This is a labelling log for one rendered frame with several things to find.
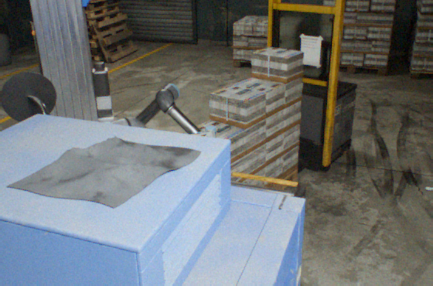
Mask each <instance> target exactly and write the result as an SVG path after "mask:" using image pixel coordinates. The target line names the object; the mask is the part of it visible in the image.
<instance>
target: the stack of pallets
mask: <svg viewBox="0 0 433 286"><path fill-rule="evenodd" d="M95 2H98V3H95ZM118 4H121V0H114V3H112V4H110V3H108V0H89V2H88V4H87V6H84V11H85V16H86V21H87V31H88V36H89V43H90V52H91V58H92V57H94V59H95V61H102V60H104V56H103V57H102V54H103V52H102V48H101V47H100V44H99V42H98V41H99V40H98V38H97V33H96V31H94V29H93V26H92V25H91V24H96V23H98V22H103V21H104V20H107V19H113V18H115V17H118V16H120V15H122V10H119V8H118ZM110 6H111V9H112V10H107V8H108V7H110ZM114 13H115V17H110V15H111V14H114Z"/></svg>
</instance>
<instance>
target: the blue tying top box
mask: <svg viewBox="0 0 433 286"><path fill-rule="evenodd" d="M114 136H116V137H118V138H122V139H123V140H125V141H132V142H135V143H139V144H148V145H164V146H175V147H182V148H190V149H193V150H199V151H201V153H200V155H199V157H198V158H197V159H196V160H195V161H194V162H192V163H190V164H188V165H187V166H184V167H181V168H179V169H175V170H170V171H167V172H166V173H163V174H161V175H160V176H159V177H158V178H157V179H155V180H154V181H153V183H151V184H150V185H148V186H147V187H146V188H145V189H143V190H142V191H141V192H139V193H138V194H136V195H135V196H133V197H131V198H129V199H128V201H127V202H125V203H122V204H121V205H120V206H118V207H116V208H115V209H112V208H110V207H109V206H105V205H104V204H98V203H93V202H90V201H85V200H78V199H56V198H51V197H47V196H42V195H40V194H37V193H32V192H27V191H24V190H21V189H14V188H6V186H8V185H10V184H12V183H14V182H18V181H19V180H20V179H23V178H25V177H26V176H27V175H31V174H33V173H34V172H37V171H38V170H40V169H42V168H43V167H45V166H47V165H48V164H50V163H52V162H54V161H56V160H57V159H58V158H59V157H60V156H61V155H62V154H63V153H64V152H65V151H67V150H70V149H71V148H72V147H74V148H87V147H89V146H91V145H95V144H97V143H101V142H102V141H105V140H106V139H108V138H114ZM229 209H230V140H229V139H223V138H209V137H203V136H199V135H194V134H183V133H178V132H168V131H159V130H153V129H147V128H139V127H129V126H124V125H117V124H108V123H103V122H98V121H83V120H78V119H73V118H67V117H57V116H53V115H47V114H35V115H34V116H32V117H30V118H28V119H27V120H25V121H21V122H20V123H18V124H15V125H14V126H11V127H9V128H7V129H5V130H4V131H1V132H0V286H182V284H183V283H184V282H185V280H186V279H187V276H188V275H189V273H190V272H191V270H192V269H193V267H194V265H195V264H196V262H197V261H198V260H199V257H200V256H201V254H202V253H203V251H204V250H205V249H206V245H207V244H208V243H209V242H210V240H211V239H212V237H213V235H214V234H215V232H216V231H217V228H218V227H219V226H220V224H221V223H222V221H223V218H224V217H225V216H226V215H227V213H228V212H229Z"/></svg>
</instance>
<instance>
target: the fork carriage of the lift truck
mask: <svg viewBox="0 0 433 286"><path fill-rule="evenodd" d="M299 141H300V144H299V151H298V163H300V164H303V165H305V167H306V168H310V169H314V170H316V171H318V170H319V164H320V155H321V146H322V143H320V142H318V141H313V140H311V139H307V138H300V139H299Z"/></svg>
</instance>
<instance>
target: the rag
mask: <svg viewBox="0 0 433 286"><path fill-rule="evenodd" d="M200 153H201V151H199V150H193V149H190V148H182V147H175V146H164V145H148V144H139V143H135V142H132V141H125V140H123V139H122V138H118V137H116V136H114V138H108V139H106V140H105V141H102V142H101V143H97V144H95V145H91V146H89V147H87V148H74V147H72V148H71V149H70V150H67V151H65V152H64V153H63V154H62V155H61V156H60V157H59V158H58V159H57V160H56V161H54V162H52V163H50V164H48V165H47V166H45V167H43V168H42V169H40V170H38V171H37V172H34V173H33V174H31V175H27V176H26V177H25V178H23V179H20V180H19V181H18V182H14V183H12V184H10V185H8V186H6V188H14V189H21V190H24V191H27V192H32V193H37V194H40V195H42V196H47V197H51V198H56V199H78V200H85V201H90V202H93V203H98V204H104V205H105V206H109V207H110V208H112V209H115V208H116V207H118V206H120V205H121V204H122V203H125V202H127V201H128V199H129V198H131V197H133V196H135V195H136V194H138V193H139V192H141V191H142V190H143V189H145V188H146V187H147V186H148V185H150V184H151V183H153V181H154V180H155V179H157V178H158V177H159V176H160V175H161V174H163V173H166V172H167V171H170V170H175V169H179V168H181V167H184V166H187V165H188V164H190V163H192V162H194V161H195V160H196V159H197V158H198V157H199V155H200Z"/></svg>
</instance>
